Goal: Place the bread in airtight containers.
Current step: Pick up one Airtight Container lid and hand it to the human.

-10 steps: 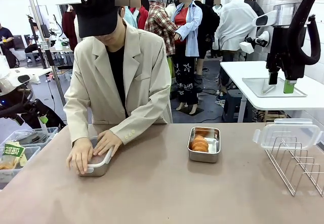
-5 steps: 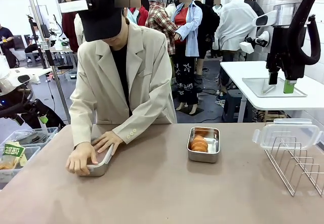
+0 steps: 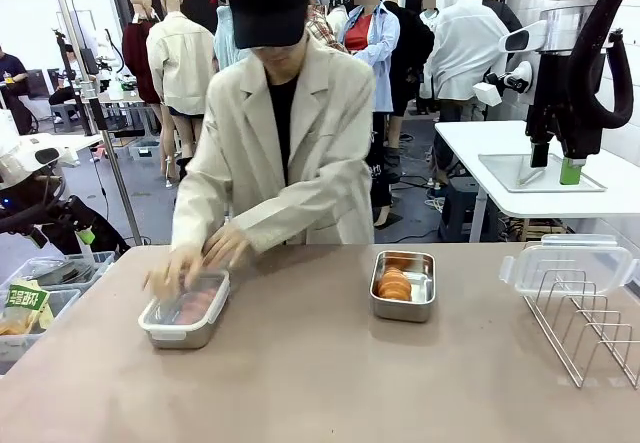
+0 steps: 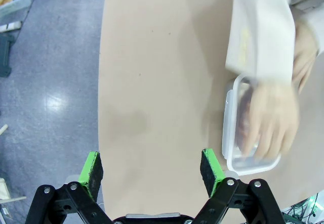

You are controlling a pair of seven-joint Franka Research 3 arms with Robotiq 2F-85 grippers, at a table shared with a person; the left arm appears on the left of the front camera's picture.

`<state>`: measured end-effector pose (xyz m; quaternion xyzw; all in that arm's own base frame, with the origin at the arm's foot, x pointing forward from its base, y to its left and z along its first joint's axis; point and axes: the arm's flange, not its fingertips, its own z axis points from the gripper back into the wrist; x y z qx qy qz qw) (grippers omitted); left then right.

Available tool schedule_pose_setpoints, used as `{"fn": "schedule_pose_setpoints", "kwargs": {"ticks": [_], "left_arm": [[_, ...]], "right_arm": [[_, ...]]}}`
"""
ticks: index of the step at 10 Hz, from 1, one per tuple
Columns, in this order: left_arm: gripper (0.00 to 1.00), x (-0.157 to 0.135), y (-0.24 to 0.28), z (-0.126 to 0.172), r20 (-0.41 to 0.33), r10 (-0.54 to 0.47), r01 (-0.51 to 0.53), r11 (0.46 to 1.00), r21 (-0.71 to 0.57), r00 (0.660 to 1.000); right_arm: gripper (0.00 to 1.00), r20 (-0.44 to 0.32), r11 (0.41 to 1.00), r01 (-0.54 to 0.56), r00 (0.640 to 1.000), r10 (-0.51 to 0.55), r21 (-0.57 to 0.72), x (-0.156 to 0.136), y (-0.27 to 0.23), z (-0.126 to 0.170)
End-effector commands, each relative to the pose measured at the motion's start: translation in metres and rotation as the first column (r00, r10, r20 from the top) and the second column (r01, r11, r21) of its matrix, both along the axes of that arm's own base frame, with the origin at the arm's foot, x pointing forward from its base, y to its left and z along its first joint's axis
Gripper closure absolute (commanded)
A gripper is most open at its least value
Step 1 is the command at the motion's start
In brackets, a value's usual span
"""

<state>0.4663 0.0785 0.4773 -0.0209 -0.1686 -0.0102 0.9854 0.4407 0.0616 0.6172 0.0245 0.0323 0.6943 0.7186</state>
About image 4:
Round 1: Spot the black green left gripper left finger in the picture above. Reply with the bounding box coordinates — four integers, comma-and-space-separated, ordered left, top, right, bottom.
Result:
24, 151, 113, 224

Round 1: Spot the light wooden frame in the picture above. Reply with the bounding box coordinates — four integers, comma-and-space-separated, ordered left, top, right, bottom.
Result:
0, 177, 27, 216

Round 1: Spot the light wooden strip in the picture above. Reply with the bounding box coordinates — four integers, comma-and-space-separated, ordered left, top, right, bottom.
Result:
0, 21, 23, 33

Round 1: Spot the black plastic crate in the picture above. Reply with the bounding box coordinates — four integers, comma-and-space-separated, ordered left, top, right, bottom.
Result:
0, 33, 16, 78

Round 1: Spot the bundle of cables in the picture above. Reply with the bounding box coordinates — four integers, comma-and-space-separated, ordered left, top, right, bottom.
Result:
280, 193, 324, 224

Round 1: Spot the person's right forearm white sleeve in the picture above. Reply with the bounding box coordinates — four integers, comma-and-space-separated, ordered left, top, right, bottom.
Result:
224, 0, 297, 86

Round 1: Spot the person's right hand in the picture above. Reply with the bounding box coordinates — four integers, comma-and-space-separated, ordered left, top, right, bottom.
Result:
241, 81, 301, 160

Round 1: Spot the grey plastic bin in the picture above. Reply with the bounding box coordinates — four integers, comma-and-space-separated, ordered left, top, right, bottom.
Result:
0, 0, 32, 20

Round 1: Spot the person's left hand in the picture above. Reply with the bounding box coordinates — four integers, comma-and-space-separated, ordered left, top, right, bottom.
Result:
291, 21, 320, 95

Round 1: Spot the person's left forearm white sleeve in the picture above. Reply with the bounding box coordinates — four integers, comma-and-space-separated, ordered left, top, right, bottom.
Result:
288, 0, 324, 52

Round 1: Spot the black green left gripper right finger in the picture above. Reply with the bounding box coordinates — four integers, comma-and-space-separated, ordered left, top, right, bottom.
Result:
193, 148, 287, 224

